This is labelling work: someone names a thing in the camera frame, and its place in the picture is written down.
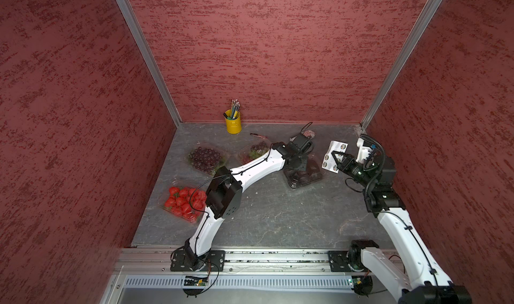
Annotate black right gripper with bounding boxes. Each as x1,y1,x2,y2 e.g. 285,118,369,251
331,150,376,187

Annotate clear box dark plums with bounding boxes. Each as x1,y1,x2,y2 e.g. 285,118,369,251
282,157,323,189

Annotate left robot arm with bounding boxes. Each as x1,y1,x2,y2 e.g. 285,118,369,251
183,133,314,271

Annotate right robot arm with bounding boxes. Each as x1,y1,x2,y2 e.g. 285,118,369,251
329,149,472,303

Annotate printed drink can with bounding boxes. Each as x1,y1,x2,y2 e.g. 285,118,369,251
302,130,315,139

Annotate red utility knife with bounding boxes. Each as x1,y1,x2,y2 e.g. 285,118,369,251
250,133,269,140

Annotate yellow metal pencil bucket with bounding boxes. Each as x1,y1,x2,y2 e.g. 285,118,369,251
224,110,242,135

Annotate pencils in bucket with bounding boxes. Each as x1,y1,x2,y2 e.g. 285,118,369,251
223,99,240,121

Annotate clear box dark grapes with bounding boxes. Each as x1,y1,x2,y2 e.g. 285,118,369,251
186,145,228,175

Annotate clear box strawberries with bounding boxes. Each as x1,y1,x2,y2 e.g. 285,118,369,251
159,186,207,223

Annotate right circuit board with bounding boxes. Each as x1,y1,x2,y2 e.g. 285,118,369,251
352,275,373,296

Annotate circuit board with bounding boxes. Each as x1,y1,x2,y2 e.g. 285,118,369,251
352,275,373,296
182,275,210,297

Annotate left circuit board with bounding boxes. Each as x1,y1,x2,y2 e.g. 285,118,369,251
182,275,210,297

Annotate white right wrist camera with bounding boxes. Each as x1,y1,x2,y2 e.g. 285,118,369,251
356,137,377,164

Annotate black corrugated right cable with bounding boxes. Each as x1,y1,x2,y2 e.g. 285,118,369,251
359,134,387,208

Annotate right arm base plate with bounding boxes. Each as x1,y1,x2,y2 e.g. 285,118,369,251
327,249,368,273

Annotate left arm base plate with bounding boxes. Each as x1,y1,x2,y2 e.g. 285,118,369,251
169,249,226,273

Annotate aluminium front rail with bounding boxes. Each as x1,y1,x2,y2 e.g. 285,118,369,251
116,247,439,275

